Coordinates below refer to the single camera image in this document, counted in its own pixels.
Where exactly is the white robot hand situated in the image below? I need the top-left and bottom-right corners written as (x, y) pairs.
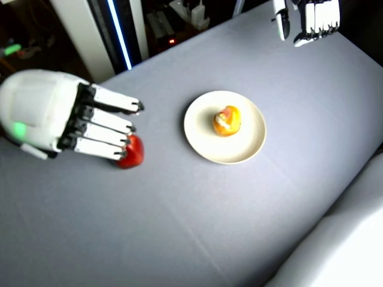
top-left (0, 69), bottom-right (145, 161)
top-left (271, 0), bottom-right (341, 47)

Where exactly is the red toy apple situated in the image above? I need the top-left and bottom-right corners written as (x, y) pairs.
top-left (115, 134), bottom-right (145, 170)

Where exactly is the toy cupcake with cherry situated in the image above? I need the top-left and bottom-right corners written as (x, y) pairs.
top-left (212, 105), bottom-right (242, 138)

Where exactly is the cream round plate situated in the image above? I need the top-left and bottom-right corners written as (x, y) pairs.
top-left (183, 90), bottom-right (267, 165)

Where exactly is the green glowing object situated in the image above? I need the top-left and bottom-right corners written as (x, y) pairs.
top-left (2, 44), bottom-right (23, 56)

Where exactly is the white pillar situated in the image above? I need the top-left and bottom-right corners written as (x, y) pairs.
top-left (49, 0), bottom-right (116, 83)

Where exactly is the blue light strip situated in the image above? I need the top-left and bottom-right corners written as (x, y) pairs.
top-left (107, 0), bottom-right (133, 70)

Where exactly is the white power adapter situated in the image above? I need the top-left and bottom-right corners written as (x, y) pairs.
top-left (190, 0), bottom-right (211, 30)

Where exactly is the black device with red light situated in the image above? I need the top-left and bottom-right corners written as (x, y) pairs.
top-left (154, 31), bottom-right (181, 52)

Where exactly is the grey table cloth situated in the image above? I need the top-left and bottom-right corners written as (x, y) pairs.
top-left (0, 0), bottom-right (383, 287)

